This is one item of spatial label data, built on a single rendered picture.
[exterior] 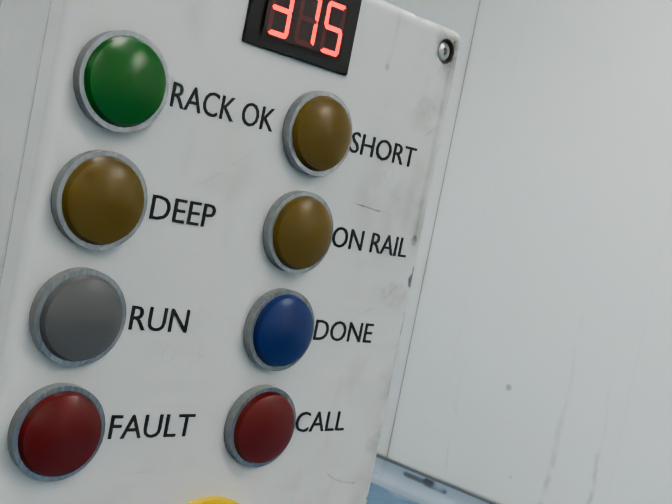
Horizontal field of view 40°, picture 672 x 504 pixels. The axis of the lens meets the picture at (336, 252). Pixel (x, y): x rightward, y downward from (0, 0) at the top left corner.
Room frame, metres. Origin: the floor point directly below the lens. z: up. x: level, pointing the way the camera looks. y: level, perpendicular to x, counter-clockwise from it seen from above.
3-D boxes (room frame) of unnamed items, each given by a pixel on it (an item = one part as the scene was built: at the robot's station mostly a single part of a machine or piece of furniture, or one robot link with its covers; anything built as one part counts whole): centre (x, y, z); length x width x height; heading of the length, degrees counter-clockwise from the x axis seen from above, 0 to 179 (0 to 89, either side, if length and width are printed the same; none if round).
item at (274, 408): (0.33, 0.01, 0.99); 0.03 x 0.01 x 0.03; 134
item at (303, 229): (0.33, 0.01, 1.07); 0.03 x 0.01 x 0.03; 134
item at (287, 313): (0.33, 0.01, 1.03); 0.03 x 0.01 x 0.03; 134
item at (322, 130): (0.33, 0.01, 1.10); 0.03 x 0.01 x 0.03; 134
